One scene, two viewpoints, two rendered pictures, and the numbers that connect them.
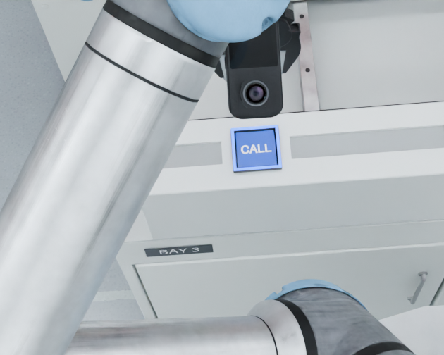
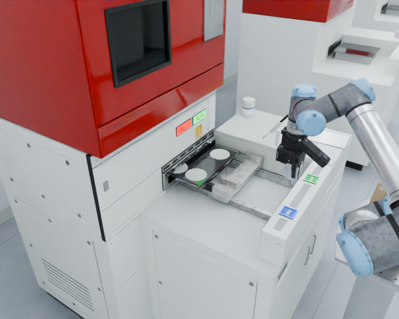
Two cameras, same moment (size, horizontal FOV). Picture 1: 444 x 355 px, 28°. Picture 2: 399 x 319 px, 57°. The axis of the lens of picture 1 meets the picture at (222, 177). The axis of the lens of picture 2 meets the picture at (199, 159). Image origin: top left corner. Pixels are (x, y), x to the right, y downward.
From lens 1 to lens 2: 1.08 m
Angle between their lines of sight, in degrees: 48
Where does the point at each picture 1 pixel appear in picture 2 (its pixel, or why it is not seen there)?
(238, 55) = (316, 152)
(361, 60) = (256, 201)
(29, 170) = (377, 138)
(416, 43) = (259, 190)
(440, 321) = not seen: hidden behind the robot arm
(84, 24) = (131, 292)
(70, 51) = (126, 311)
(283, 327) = (361, 212)
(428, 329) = not seen: hidden behind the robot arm
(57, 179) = (384, 133)
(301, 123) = (286, 202)
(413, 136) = (303, 188)
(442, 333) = not seen: hidden behind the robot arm
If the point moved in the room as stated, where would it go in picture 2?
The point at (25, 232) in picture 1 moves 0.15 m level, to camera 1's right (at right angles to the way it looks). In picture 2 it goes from (391, 145) to (397, 122)
